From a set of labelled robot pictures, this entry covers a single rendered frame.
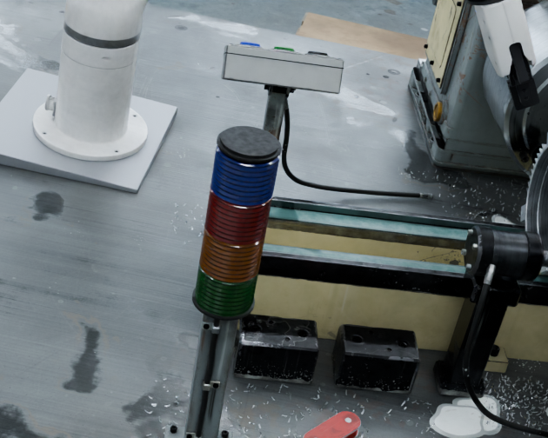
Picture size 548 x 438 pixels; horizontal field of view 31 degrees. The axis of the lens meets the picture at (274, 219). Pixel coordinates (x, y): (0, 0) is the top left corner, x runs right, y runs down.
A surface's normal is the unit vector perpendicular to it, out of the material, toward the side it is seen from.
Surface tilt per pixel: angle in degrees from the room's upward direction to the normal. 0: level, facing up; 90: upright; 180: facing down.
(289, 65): 64
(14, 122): 4
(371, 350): 0
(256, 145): 0
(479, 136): 90
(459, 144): 90
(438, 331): 90
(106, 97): 93
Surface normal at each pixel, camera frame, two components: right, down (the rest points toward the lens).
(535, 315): 0.03, 0.56
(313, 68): 0.09, 0.14
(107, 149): 0.21, -0.79
